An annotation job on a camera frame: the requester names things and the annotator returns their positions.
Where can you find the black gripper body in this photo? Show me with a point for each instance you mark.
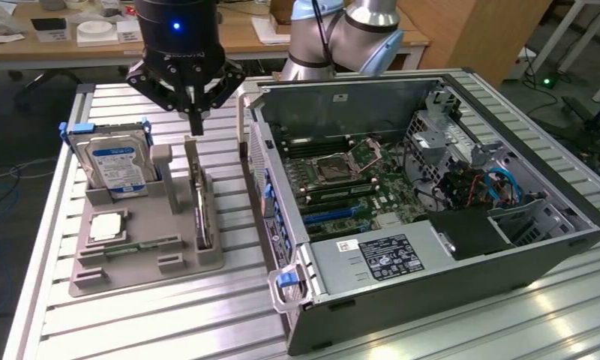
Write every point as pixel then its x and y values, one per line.
pixel 180 37

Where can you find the graphics card with metal bracket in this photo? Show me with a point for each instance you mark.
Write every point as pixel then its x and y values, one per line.
pixel 200 210

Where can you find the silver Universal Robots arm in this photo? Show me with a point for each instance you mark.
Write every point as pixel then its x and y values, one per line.
pixel 364 22

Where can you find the small white printed box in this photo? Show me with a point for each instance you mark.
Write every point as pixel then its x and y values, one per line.
pixel 126 33

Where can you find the long wooden desk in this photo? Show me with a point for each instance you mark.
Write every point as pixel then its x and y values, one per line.
pixel 244 41

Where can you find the white box with round dish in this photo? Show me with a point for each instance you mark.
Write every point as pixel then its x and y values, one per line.
pixel 98 33

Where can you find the stack of white papers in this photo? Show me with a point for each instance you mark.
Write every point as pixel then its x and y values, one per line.
pixel 270 35

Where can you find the brown cardboard box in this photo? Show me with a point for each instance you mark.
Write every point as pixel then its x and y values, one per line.
pixel 280 11

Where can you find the hard disk with blue caddy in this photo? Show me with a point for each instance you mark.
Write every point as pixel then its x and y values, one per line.
pixel 112 165

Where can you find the white box with black top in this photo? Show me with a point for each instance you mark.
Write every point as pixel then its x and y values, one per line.
pixel 52 30

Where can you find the CPU socket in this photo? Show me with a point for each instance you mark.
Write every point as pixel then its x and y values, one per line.
pixel 338 168

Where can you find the white paper note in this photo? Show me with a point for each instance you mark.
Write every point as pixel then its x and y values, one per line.
pixel 4 38

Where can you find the metal socket cover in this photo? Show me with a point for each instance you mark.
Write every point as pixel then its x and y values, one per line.
pixel 367 150

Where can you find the grey parts rack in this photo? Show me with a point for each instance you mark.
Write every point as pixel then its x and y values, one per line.
pixel 150 225

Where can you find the black RAM stick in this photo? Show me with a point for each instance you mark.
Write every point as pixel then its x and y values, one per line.
pixel 340 191

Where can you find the silver CPU chip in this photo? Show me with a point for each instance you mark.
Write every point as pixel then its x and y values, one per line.
pixel 104 227

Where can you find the green motherboard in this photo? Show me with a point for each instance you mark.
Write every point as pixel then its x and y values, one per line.
pixel 380 180

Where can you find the blue expansion slot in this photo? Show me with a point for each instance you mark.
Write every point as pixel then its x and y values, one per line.
pixel 330 215

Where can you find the green RAM stick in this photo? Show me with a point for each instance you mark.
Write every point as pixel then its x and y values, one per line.
pixel 130 248

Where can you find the metal drive cage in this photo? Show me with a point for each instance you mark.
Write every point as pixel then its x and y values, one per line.
pixel 430 150

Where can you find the small silver chipset heatsink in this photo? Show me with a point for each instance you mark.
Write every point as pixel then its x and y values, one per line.
pixel 392 220

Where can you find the wooden cabinet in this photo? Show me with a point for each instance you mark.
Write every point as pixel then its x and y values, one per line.
pixel 481 37

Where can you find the grey power supply unit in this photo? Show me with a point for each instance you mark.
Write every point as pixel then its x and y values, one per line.
pixel 350 270

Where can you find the black air shroud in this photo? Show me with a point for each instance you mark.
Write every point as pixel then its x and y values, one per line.
pixel 465 232

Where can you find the device with green light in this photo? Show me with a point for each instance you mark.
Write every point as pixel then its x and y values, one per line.
pixel 547 81

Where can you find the black open PC case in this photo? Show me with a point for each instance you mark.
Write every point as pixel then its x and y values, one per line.
pixel 430 292

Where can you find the metal disk bay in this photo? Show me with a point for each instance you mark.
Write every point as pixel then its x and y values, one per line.
pixel 530 225

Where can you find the white table frame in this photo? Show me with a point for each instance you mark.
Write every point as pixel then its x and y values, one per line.
pixel 561 41

